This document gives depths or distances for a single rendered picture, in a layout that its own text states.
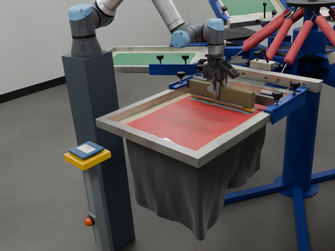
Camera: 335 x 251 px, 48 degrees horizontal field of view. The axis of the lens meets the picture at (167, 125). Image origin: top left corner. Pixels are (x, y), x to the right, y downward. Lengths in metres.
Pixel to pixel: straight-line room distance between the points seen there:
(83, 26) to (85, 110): 0.42
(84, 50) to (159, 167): 0.69
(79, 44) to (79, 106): 0.32
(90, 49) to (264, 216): 1.57
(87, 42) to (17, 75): 3.56
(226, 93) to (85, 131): 0.77
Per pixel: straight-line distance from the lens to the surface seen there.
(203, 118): 1.69
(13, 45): 5.33
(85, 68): 1.85
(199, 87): 1.86
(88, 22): 1.89
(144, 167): 1.69
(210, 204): 1.60
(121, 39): 6.29
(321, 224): 2.67
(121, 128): 1.55
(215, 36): 1.71
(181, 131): 1.57
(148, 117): 1.73
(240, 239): 2.47
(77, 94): 1.97
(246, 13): 3.14
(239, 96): 1.73
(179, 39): 1.62
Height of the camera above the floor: 1.63
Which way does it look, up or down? 24 degrees down
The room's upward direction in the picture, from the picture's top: 4 degrees counter-clockwise
